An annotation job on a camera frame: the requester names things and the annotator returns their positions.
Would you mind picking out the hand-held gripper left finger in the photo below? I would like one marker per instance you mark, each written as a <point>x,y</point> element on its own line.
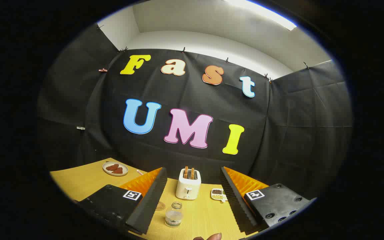
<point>145,206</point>

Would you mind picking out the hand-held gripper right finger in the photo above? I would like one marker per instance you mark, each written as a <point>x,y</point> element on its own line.
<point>237,203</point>

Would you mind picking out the round cork coaster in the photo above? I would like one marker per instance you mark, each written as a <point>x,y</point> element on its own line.
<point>161,206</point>

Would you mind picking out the small white dish with beans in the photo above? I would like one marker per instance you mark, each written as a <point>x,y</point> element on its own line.
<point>218,194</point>

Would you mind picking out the red-brown food piece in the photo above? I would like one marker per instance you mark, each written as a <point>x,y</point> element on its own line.
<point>112,166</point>
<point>118,171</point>

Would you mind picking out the white toaster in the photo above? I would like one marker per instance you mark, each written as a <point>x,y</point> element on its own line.
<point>188,186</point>

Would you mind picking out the small white plate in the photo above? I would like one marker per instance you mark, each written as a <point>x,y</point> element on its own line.
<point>107,171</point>

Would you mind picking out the brown toast slice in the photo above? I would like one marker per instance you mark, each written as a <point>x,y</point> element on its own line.
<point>192,173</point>
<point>185,172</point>

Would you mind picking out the wooden table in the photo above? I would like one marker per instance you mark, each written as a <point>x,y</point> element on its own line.
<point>78,181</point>

